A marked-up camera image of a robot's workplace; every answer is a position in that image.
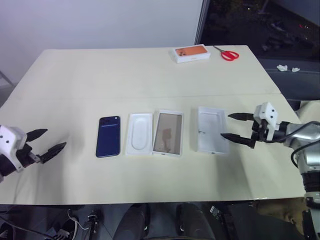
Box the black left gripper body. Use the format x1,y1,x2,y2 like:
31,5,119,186
16,144,41,168

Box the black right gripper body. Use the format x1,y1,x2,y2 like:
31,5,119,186
250,119,269,143

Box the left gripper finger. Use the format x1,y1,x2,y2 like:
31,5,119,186
26,128,49,145
39,141,68,164

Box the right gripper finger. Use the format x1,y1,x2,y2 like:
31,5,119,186
227,112,255,122
220,132,256,149

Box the dark blue smartphone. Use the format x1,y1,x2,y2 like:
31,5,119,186
95,115,121,159

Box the white box with brown inside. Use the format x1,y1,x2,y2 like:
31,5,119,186
152,108,185,157

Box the white moulded insert tray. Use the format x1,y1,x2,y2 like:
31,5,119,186
125,112,154,157

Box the empty white box lid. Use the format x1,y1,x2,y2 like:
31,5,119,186
194,106,231,155

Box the white box with orange phone print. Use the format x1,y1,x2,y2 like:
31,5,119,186
171,44,211,64

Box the dark grey bench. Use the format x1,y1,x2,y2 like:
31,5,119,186
257,58,320,111

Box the dark rounded shape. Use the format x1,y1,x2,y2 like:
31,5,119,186
116,203,151,240
175,202,216,240

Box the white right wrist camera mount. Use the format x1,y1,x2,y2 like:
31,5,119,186
253,101,280,142

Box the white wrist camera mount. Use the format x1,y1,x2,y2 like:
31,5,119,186
253,101,280,142
0,124,28,174

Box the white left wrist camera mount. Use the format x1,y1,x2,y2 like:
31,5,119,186
0,124,28,174

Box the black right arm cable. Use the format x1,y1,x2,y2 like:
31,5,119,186
267,120,320,176

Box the red handled scissors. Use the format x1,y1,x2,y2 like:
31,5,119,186
212,45,240,62

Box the thin white cable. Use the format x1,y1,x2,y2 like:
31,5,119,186
66,209,90,231

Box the black clamp bracket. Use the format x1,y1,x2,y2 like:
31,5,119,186
209,204,236,240
84,210,101,235

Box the grey window frame post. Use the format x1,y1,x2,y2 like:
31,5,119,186
193,0,210,46

